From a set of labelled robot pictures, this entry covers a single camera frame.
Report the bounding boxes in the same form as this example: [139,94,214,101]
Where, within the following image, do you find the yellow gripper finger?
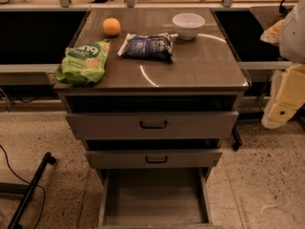
[260,20,284,46]
[261,63,305,129]

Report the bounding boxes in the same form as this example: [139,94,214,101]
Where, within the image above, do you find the blue chip bag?
[117,32,173,61]

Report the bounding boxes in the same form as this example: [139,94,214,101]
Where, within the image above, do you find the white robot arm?
[260,0,305,129]

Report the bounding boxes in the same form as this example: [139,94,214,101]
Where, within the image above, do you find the top drawer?
[67,111,238,140]

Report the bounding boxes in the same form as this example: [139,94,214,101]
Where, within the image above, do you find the drawer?
[67,111,238,140]
[85,149,222,169]
[98,168,213,229]

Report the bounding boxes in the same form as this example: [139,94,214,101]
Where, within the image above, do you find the grey drawer cabinet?
[52,7,250,229]

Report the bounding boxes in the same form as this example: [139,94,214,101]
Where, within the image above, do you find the bottom drawer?
[98,168,213,229]

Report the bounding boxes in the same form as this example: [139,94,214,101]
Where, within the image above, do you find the green chip bag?
[54,39,111,84]

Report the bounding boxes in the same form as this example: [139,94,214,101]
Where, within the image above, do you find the middle drawer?
[85,149,222,169]

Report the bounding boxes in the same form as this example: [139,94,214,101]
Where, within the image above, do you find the black cabinet caster leg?
[232,127,243,151]

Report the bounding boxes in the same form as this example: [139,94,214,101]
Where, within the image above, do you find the white bowl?
[173,13,205,40]

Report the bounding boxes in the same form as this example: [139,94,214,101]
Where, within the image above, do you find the orange fruit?
[102,18,121,36]

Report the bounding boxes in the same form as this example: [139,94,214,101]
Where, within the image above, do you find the black floor stand leg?
[2,152,56,229]

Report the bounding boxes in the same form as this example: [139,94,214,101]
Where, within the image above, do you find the black floor cable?
[0,144,46,229]

